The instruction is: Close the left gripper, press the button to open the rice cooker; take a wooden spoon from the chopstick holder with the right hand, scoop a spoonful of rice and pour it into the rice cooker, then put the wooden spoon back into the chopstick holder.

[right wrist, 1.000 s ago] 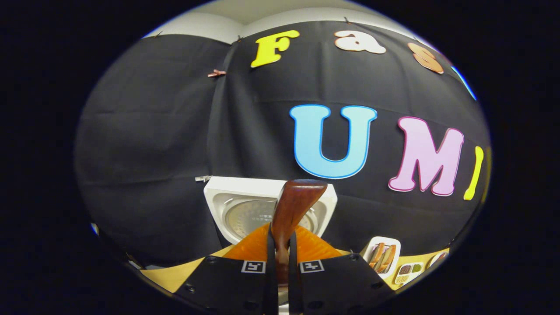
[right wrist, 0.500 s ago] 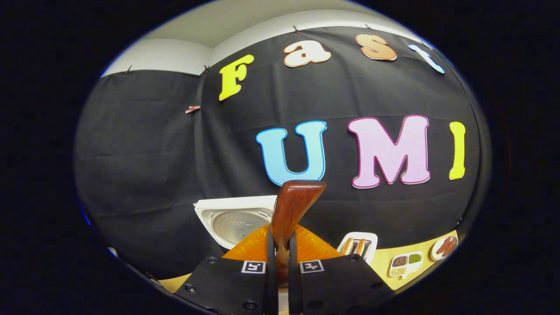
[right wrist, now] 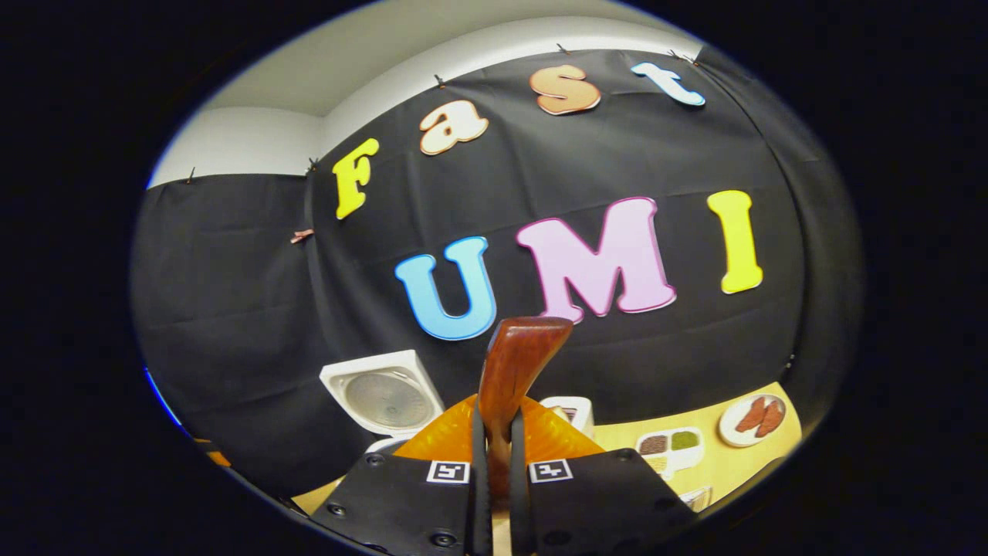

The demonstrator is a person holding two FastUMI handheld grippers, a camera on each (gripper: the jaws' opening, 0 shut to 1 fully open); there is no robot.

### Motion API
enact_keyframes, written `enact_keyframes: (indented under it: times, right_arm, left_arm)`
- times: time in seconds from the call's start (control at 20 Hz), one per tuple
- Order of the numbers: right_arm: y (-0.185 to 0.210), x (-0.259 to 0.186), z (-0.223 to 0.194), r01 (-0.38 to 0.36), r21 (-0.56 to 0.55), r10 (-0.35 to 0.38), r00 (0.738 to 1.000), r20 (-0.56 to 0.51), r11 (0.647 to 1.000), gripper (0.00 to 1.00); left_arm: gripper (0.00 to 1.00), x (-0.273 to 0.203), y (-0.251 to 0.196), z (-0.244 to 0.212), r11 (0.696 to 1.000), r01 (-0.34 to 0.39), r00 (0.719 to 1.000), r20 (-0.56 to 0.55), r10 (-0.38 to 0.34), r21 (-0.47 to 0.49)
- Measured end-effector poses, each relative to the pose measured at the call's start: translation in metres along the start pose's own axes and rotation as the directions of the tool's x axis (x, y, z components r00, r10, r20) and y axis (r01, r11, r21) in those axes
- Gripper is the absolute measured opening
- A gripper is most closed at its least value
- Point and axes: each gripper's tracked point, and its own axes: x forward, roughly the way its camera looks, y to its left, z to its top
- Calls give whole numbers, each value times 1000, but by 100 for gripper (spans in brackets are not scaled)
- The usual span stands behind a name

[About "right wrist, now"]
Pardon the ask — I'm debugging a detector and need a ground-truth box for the white divided bean dish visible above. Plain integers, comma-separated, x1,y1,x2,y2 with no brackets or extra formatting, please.
636,427,705,476

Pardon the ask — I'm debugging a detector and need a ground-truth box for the brown wooden spoon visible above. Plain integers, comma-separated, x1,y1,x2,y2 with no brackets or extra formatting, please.
479,317,574,503

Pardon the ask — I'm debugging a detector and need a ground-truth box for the white toaster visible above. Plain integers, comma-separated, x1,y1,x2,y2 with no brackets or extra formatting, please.
540,396,595,438

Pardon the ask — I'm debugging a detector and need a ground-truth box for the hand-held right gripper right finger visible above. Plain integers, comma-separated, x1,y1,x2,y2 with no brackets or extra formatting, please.
508,394,700,556

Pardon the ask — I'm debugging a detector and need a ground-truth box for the black backdrop cloth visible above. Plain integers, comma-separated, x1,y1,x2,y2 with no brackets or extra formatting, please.
131,48,864,503

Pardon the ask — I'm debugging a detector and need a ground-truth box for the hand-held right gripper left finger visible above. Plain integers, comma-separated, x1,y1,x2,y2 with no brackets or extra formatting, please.
309,394,495,556

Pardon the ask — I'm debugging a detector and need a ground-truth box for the white rice cooker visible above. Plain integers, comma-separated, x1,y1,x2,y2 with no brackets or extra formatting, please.
319,350,446,456

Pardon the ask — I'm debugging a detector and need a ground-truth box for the row of black clips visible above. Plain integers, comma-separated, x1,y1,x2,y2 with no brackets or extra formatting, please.
185,42,695,183

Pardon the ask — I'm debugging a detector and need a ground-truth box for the white round plate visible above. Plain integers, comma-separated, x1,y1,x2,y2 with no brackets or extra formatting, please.
719,393,787,448

